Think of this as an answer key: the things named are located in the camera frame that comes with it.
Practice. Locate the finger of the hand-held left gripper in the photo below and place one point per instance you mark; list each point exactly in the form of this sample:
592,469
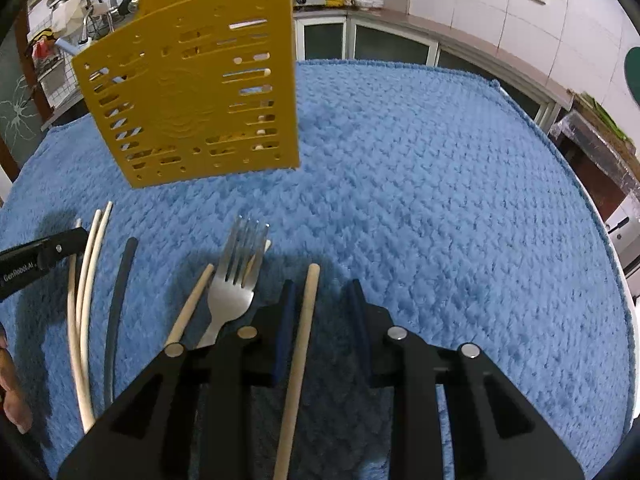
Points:
50,256

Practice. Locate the stainless steel fork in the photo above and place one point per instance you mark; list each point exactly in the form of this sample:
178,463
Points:
230,300

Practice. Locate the brown door with cracked glass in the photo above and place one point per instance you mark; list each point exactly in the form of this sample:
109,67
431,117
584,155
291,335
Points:
17,110

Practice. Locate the white appliance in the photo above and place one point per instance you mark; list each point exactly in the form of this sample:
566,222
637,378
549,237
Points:
625,230

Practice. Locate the red and yellow bag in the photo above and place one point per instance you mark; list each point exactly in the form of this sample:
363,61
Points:
42,47

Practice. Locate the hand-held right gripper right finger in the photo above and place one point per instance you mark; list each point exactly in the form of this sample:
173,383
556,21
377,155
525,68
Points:
360,327

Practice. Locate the plastic covered side table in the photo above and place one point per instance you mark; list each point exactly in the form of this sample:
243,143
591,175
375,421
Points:
600,150

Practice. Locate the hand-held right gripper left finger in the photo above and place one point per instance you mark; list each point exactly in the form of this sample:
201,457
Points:
281,332

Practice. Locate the kitchen counter with cabinets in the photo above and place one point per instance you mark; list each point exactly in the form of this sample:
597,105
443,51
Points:
450,27

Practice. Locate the blue textured towel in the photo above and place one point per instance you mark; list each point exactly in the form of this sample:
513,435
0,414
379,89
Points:
425,210

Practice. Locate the green round board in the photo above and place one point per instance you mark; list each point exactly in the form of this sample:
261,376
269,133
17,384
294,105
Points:
633,77

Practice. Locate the yellow perforated utensil holder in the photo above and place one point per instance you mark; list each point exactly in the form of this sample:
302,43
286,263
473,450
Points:
190,85

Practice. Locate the person's left hand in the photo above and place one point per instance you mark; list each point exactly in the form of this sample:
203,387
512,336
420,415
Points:
15,400

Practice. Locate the white hanging cloth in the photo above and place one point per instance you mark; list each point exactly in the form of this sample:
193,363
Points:
67,15

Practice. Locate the black chopstick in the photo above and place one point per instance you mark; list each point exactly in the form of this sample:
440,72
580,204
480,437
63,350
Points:
120,300

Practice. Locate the green vegetables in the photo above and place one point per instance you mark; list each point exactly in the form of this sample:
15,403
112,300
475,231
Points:
605,115

